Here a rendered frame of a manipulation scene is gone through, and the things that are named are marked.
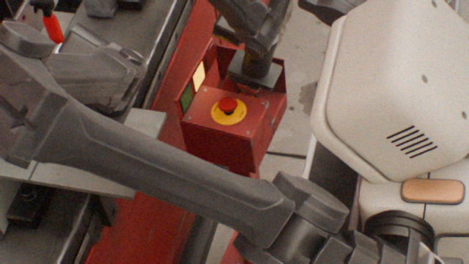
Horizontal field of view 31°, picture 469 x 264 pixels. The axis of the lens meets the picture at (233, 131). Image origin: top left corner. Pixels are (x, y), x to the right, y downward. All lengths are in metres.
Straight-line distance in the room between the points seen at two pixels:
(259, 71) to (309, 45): 1.25
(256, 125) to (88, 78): 0.75
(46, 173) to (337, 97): 0.60
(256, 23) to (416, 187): 0.63
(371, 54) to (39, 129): 0.41
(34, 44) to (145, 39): 0.96
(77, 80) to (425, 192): 0.43
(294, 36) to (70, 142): 2.25
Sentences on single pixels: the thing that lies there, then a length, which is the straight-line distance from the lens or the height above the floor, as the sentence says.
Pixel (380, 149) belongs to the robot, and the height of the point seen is 1.29.
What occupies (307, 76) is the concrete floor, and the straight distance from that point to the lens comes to 2.84.
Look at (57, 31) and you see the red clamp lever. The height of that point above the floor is 1.10.
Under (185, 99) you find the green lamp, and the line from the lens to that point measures 1.71.
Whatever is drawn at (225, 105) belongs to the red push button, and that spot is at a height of 0.81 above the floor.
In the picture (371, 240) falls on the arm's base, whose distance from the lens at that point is 0.99.
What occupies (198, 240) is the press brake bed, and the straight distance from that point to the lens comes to 2.41.
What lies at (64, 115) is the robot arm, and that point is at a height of 1.52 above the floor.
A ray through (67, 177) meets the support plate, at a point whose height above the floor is 1.00.
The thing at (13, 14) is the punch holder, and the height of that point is 1.18.
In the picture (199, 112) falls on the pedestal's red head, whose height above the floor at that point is 0.78.
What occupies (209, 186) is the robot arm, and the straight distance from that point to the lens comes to 0.85.
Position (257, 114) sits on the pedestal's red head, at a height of 0.78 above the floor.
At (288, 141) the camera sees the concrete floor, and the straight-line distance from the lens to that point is 2.66.
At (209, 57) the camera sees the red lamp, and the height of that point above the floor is 0.82.
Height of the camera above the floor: 2.06
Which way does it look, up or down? 50 degrees down
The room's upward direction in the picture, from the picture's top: 9 degrees counter-clockwise
